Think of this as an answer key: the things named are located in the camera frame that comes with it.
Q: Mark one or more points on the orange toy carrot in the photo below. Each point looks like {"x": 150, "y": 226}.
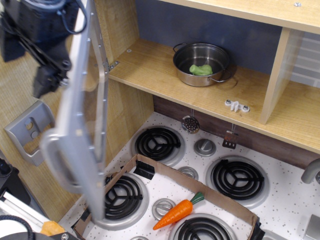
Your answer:
{"x": 180, "y": 211}

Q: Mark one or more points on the hanging toy spatula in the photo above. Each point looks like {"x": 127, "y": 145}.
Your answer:
{"x": 230, "y": 138}

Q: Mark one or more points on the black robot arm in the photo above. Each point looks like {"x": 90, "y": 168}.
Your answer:
{"x": 40, "y": 28}

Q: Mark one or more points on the grey stove knob front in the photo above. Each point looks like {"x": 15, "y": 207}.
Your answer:
{"x": 161, "y": 207}

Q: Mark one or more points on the stove burner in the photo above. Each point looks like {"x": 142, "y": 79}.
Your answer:
{"x": 201, "y": 226}
{"x": 124, "y": 204}
{"x": 160, "y": 143}
{"x": 240, "y": 179}

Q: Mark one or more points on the white door latch clip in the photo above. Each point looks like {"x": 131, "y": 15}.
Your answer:
{"x": 236, "y": 106}

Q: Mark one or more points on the grey stove knob middle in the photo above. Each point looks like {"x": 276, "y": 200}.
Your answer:
{"x": 189, "y": 172}

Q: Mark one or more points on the grey toy microwave door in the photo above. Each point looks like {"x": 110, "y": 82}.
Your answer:
{"x": 75, "y": 148}

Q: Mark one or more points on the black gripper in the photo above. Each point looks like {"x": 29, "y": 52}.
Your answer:
{"x": 39, "y": 27}

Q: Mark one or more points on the front left stove burner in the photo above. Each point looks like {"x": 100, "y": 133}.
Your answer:
{"x": 124, "y": 204}

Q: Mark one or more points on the back right stove burner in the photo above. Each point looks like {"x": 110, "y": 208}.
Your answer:
{"x": 240, "y": 179}

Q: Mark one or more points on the back left stove burner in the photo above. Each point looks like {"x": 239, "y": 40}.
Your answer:
{"x": 160, "y": 143}

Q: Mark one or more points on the grey wall phone holder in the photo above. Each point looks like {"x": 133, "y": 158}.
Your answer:
{"x": 27, "y": 127}

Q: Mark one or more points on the black device at left edge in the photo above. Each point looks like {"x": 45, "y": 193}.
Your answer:
{"x": 11, "y": 183}

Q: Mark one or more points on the hanging toy strainer spoon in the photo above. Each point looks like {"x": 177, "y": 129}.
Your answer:
{"x": 190, "y": 124}

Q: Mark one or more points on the front right stove burner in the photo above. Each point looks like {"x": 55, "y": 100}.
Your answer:
{"x": 201, "y": 226}

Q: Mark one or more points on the orange cloth piece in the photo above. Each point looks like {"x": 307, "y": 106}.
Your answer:
{"x": 51, "y": 228}

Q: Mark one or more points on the grey toy faucet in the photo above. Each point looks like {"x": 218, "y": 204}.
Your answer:
{"x": 312, "y": 172}

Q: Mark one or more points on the green toy vegetable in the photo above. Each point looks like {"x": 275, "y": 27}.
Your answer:
{"x": 203, "y": 70}

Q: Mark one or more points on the grey stove knob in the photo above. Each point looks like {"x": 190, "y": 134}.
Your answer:
{"x": 189, "y": 172}
{"x": 205, "y": 147}
{"x": 161, "y": 207}

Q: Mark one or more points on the grey stove knob back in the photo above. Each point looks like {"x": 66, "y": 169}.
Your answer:
{"x": 205, "y": 147}

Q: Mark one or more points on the stainless steel pot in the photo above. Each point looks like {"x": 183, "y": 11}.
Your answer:
{"x": 200, "y": 54}

